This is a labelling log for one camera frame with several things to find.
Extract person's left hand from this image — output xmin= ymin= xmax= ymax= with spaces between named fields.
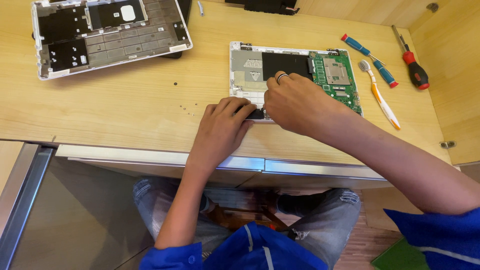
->
xmin=187 ymin=96 xmax=259 ymax=168

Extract person's right hand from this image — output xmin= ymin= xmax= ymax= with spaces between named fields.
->
xmin=263 ymin=72 xmax=352 ymax=138

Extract small black laptop component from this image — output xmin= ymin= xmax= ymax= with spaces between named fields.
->
xmin=233 ymin=106 xmax=268 ymax=121

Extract small silver screws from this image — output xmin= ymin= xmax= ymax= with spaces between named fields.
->
xmin=179 ymin=102 xmax=199 ymax=116

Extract black insulating sheet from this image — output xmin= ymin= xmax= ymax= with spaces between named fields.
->
xmin=261 ymin=52 xmax=314 ymax=82

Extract green laptop motherboard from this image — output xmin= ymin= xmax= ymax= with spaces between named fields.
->
xmin=308 ymin=50 xmax=363 ymax=115

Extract white open laptop base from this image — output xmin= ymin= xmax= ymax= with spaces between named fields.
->
xmin=229 ymin=41 xmax=364 ymax=123

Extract white and orange toothbrush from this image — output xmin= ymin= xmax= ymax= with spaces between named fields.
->
xmin=358 ymin=59 xmax=401 ymax=131

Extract blue precision screwdriver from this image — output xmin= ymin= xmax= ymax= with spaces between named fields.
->
xmin=341 ymin=33 xmax=386 ymax=67
xmin=369 ymin=55 xmax=400 ymax=89

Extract wooden stool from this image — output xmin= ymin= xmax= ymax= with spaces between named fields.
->
xmin=204 ymin=189 xmax=287 ymax=232

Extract black electronic device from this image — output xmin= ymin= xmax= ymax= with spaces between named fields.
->
xmin=224 ymin=0 xmax=301 ymax=16

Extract red and black screwdriver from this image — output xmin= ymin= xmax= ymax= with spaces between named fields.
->
xmin=391 ymin=25 xmax=431 ymax=91

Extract grey ripped jeans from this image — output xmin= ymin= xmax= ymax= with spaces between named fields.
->
xmin=133 ymin=177 xmax=362 ymax=270

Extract blue work jacket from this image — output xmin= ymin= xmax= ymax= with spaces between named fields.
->
xmin=139 ymin=208 xmax=480 ymax=270

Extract white laptop keyboard cover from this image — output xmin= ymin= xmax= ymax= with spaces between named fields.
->
xmin=31 ymin=0 xmax=194 ymax=81

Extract green mat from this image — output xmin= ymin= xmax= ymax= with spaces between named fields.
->
xmin=370 ymin=237 xmax=430 ymax=270

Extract metal cabinet rail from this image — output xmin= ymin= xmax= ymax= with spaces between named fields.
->
xmin=0 ymin=142 xmax=56 ymax=261

